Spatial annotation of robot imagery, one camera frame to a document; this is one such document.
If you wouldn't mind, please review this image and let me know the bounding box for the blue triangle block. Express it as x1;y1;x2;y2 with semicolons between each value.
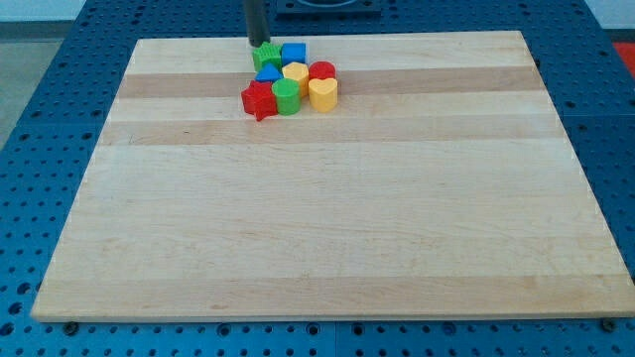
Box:
255;63;284;82

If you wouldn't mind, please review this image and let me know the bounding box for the red cylinder block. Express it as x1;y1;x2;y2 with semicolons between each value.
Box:
309;60;336;80

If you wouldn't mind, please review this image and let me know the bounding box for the red star block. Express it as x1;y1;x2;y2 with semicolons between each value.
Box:
241;80;278;122

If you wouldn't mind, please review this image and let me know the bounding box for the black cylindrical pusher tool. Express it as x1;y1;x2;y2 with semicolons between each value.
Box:
242;0;270;48

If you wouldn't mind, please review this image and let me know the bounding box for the green star block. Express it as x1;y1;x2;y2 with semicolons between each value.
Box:
252;42;282;71

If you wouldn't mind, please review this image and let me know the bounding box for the blue cube block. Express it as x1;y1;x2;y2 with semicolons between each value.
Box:
281;43;307;66

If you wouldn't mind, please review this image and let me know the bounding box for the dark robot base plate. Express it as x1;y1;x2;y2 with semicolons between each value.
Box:
275;0;382;15

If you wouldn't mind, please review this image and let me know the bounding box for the yellow hexagon block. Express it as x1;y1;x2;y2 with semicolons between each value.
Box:
282;61;310;98

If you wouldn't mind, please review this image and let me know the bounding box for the green cylinder block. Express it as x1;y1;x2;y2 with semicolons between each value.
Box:
272;78;301;115

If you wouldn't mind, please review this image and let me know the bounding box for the yellow heart block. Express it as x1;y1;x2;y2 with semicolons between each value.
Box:
309;78;338;113

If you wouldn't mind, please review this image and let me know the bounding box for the wooden board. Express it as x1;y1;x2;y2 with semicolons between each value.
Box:
32;31;634;322

